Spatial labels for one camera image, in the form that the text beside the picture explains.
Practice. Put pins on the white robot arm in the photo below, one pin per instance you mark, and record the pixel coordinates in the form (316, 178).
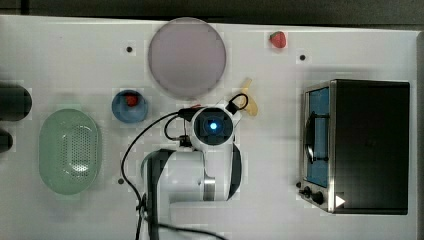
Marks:
(210, 169)

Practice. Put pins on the green oval strainer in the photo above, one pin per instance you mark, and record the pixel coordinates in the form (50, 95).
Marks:
(68, 152)

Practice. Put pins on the peeled banana toy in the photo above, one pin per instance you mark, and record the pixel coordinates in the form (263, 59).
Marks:
(248, 103)

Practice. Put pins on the grey round plate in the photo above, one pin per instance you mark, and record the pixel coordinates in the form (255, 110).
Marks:
(187, 57)

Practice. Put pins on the strawberry toy in bowl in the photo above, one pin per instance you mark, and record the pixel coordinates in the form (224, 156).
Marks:
(131, 100)

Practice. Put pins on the blue bowl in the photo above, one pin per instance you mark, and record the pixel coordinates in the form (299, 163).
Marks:
(129, 114)

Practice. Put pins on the red strawberry toy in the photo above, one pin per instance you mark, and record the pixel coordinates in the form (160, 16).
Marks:
(278, 39)

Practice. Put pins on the silver black toaster oven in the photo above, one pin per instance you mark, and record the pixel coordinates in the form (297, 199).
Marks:
(355, 147)

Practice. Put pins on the black frying pan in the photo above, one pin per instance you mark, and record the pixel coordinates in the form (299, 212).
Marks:
(15, 102)

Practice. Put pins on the small black pot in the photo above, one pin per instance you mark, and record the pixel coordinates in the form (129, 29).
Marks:
(6, 141)

